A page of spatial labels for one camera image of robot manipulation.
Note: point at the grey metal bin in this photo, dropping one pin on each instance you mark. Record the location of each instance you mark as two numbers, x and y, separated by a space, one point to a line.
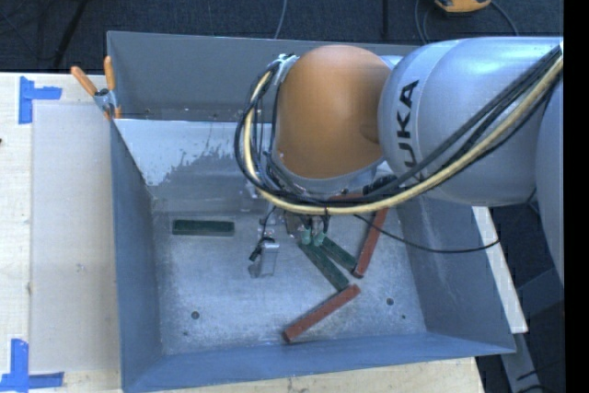
221 290

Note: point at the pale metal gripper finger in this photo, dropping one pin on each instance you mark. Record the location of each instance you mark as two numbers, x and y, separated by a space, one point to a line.
256 254
270 260

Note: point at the pale flat board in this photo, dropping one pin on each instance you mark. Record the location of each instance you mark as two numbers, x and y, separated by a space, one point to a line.
69 234

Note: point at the dark green flat block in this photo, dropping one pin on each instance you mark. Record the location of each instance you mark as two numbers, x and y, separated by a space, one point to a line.
203 227
327 267
341 254

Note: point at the black cylinder on white bracket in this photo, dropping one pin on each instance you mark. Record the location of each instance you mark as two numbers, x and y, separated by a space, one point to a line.
378 185

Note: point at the red-brown flat block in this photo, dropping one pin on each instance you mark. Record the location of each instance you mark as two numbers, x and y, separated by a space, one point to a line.
372 244
322 313

